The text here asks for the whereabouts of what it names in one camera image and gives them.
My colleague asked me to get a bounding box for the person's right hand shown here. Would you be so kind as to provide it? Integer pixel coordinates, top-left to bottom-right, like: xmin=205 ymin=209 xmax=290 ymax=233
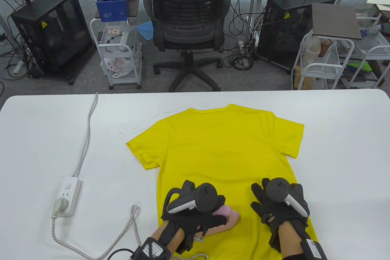
xmin=250 ymin=178 xmax=310 ymax=253

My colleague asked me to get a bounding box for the person's left hand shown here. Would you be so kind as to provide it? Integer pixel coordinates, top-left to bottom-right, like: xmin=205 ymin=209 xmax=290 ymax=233
xmin=161 ymin=180 xmax=228 ymax=254

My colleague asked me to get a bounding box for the grey white controller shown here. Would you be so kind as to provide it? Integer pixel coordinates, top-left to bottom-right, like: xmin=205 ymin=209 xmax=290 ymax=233
xmin=265 ymin=178 xmax=310 ymax=217
xmin=163 ymin=182 xmax=218 ymax=214

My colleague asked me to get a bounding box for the pink electric iron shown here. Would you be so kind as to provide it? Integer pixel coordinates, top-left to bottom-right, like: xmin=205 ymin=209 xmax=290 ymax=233
xmin=201 ymin=206 xmax=241 ymax=237

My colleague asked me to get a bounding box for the yellow t-shirt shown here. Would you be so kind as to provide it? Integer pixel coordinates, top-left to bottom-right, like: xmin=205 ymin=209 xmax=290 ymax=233
xmin=126 ymin=104 xmax=304 ymax=260

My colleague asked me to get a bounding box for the white braided iron cord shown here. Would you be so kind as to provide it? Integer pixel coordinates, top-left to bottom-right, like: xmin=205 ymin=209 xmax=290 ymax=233
xmin=50 ymin=198 xmax=210 ymax=260

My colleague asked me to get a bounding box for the person's right forearm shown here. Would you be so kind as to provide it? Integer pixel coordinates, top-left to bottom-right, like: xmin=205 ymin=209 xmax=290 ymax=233
xmin=278 ymin=221 xmax=311 ymax=260

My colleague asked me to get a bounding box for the black wrist sensor box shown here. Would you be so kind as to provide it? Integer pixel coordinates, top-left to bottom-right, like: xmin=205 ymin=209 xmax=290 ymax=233
xmin=300 ymin=238 xmax=328 ymax=260

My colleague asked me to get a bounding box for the brown paper bag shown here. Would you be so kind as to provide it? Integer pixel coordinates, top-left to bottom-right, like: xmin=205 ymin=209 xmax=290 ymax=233
xmin=293 ymin=66 xmax=314 ymax=90

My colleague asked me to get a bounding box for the white metal cart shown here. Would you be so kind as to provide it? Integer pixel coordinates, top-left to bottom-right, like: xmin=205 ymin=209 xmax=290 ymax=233
xmin=89 ymin=0 xmax=143 ymax=90
xmin=338 ymin=22 xmax=390 ymax=89
xmin=292 ymin=30 xmax=355 ymax=90

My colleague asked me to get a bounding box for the translucent plastic jug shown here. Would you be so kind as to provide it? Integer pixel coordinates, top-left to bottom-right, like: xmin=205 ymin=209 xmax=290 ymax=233
xmin=305 ymin=39 xmax=320 ymax=62

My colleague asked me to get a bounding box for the white table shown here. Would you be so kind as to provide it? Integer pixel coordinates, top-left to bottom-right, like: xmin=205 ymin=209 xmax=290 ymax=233
xmin=0 ymin=89 xmax=390 ymax=260

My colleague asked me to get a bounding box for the brown coffee cup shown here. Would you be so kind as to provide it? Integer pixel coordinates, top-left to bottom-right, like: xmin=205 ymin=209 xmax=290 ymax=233
xmin=318 ymin=38 xmax=331 ymax=58

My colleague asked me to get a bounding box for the green plastic item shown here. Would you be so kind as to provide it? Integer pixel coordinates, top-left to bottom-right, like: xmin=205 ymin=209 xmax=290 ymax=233
xmin=347 ymin=62 xmax=373 ymax=73

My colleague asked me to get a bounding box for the black computer case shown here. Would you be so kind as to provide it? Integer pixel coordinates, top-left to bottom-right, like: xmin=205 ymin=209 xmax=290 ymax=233
xmin=11 ymin=0 xmax=93 ymax=85
xmin=255 ymin=0 xmax=335 ymax=74

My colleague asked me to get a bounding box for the white printed plastic bag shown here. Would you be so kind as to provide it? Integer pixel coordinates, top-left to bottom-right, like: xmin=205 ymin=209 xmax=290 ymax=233
xmin=104 ymin=57 xmax=133 ymax=78

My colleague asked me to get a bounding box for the black mesh office chair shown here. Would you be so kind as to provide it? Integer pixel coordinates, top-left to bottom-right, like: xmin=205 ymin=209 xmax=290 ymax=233
xmin=143 ymin=0 xmax=232 ymax=92

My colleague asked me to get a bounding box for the blue cloth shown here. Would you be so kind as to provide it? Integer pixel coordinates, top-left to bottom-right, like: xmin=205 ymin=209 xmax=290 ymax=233
xmin=136 ymin=22 xmax=154 ymax=40

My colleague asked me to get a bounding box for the dark brown board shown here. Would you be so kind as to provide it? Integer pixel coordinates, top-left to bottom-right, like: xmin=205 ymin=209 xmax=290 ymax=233
xmin=311 ymin=2 xmax=362 ymax=40

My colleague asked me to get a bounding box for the black strapped wrist tracker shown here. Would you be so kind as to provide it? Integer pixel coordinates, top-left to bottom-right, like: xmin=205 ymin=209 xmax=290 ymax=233
xmin=107 ymin=237 xmax=172 ymax=260

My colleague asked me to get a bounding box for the grey power strip cable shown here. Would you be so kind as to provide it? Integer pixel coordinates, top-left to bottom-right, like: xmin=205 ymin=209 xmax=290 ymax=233
xmin=74 ymin=92 xmax=98 ymax=178

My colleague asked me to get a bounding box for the bundle of black cables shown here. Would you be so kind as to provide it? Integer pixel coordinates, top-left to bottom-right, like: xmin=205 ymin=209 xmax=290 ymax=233
xmin=222 ymin=37 xmax=259 ymax=71
xmin=0 ymin=33 xmax=40 ymax=80

